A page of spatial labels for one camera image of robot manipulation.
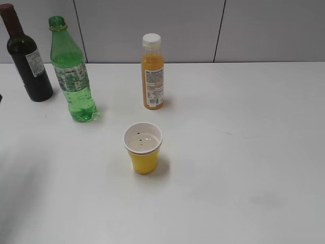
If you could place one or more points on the dark red wine bottle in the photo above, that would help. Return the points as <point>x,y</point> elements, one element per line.
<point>26,57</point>

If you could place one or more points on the orange juice bottle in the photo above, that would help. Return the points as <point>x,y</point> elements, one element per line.
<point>152,66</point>

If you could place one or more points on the green sprite bottle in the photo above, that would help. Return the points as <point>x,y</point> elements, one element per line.
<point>70,69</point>

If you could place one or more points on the yellow paper cup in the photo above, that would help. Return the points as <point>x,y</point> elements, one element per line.
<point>142,142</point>

